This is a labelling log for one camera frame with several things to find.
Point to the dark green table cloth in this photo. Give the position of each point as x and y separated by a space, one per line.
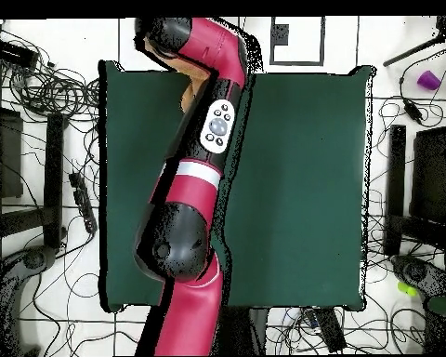
301 186

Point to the dark grey curved stand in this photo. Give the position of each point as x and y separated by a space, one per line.
33 259
420 275

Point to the black upright bar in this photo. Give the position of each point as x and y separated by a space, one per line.
54 178
396 186

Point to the orange terry towel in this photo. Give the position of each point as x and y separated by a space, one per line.
188 97

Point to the yellow-green ball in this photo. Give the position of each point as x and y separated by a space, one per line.
407 289

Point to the black inline power adapter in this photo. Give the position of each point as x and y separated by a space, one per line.
412 111

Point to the large black box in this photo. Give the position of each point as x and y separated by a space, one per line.
7 156
431 174

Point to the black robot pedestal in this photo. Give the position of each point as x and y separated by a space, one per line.
241 331

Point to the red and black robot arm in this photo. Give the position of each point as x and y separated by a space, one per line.
193 193

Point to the purple cup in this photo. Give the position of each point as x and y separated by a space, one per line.
428 80

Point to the long black power strip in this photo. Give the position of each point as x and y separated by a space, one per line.
82 200

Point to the thin black rod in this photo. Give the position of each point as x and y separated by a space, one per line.
412 51

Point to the black network switch box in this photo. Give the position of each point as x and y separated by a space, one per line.
13 53

